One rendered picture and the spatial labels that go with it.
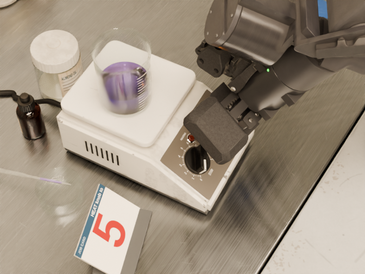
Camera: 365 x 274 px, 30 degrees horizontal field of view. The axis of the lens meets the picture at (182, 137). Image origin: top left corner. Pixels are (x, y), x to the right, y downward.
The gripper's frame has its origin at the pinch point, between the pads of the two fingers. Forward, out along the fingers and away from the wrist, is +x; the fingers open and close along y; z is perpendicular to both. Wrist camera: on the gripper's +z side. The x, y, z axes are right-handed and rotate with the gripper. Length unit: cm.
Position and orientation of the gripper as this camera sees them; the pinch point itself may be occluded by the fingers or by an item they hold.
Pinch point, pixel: (231, 108)
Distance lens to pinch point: 76.9
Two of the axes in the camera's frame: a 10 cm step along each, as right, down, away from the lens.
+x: -4.5, 3.2, 8.3
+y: -6.1, 5.8, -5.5
